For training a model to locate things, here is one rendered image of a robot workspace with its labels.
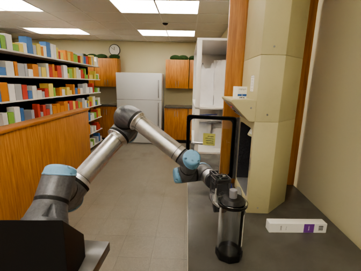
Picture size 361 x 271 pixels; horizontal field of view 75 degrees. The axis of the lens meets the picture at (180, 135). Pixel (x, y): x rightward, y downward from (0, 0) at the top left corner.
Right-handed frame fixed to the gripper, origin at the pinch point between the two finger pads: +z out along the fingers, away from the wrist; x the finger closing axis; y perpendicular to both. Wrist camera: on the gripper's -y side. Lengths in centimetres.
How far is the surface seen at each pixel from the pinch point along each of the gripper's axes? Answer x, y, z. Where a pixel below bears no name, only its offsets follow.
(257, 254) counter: 10.9, -20.2, 2.4
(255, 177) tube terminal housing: 24.8, -0.5, -24.8
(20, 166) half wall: -139, -39, -180
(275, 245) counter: 20.9, -20.1, -0.5
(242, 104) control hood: 15.7, 35.4, -26.8
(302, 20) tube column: 43, 74, -28
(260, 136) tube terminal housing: 25.1, 20.4, -24.5
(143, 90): 13, 30, -533
